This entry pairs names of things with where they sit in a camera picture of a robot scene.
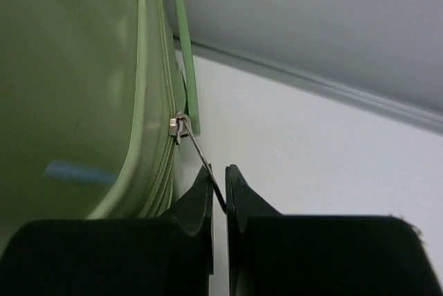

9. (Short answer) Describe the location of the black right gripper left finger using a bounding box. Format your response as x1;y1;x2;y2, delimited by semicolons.
1;169;213;295

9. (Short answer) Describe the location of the aluminium table frame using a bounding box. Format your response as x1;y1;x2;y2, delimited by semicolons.
191;40;442;135

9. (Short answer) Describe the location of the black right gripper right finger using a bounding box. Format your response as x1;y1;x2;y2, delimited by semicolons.
226;165;442;295

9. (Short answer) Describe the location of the light green suitcase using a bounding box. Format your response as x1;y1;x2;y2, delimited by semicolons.
1;0;200;235

